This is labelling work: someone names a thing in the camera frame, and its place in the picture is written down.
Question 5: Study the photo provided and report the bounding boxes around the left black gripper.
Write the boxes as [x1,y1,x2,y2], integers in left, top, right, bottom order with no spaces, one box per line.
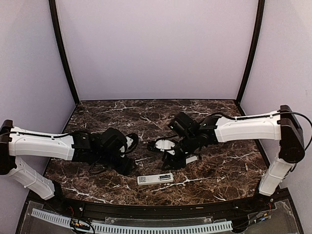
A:
[95,152,137,176]

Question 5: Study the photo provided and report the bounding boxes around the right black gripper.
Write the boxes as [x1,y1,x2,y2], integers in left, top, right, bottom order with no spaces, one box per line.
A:
[161,133,198,170]

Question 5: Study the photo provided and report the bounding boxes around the grey battery cover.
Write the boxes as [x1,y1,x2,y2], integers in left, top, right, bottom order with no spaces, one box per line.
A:
[186,156,198,164]

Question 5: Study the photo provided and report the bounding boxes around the white remote control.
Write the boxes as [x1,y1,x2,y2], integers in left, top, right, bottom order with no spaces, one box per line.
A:
[137,173,174,186]

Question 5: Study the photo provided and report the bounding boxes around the blue battery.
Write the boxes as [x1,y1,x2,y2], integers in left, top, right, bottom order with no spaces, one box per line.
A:
[159,174,171,181]

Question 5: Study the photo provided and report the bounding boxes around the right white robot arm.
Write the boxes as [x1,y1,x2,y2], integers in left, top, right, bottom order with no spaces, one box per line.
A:
[155,105,306,212]

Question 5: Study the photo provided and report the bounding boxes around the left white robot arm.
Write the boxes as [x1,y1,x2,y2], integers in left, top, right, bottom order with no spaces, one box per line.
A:
[0,119,138,213]

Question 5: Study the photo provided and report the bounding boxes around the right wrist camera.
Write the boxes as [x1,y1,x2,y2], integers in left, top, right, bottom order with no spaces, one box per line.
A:
[147,139,176,155]

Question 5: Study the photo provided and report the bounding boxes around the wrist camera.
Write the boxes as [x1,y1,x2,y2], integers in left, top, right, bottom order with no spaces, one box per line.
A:
[120,133,139,155]
[147,139,176,155]

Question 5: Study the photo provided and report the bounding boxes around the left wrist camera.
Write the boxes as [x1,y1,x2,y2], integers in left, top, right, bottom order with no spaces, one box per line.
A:
[120,133,139,155]

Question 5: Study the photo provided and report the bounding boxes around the white cable duct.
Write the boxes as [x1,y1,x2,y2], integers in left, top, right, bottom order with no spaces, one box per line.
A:
[31,208,233,234]

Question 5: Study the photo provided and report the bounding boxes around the black front rail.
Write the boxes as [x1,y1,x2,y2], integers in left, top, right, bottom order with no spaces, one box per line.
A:
[44,197,270,220]

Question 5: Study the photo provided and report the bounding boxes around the left black frame post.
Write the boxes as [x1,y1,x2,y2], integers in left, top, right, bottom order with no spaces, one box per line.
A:
[48,0,80,105]

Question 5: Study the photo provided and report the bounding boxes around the black frame post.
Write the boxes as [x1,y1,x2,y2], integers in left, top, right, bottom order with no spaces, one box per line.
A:
[48,0,80,105]
[235,0,265,105]

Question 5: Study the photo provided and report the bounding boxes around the right black frame post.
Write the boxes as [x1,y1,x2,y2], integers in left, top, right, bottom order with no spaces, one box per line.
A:
[235,0,265,105]

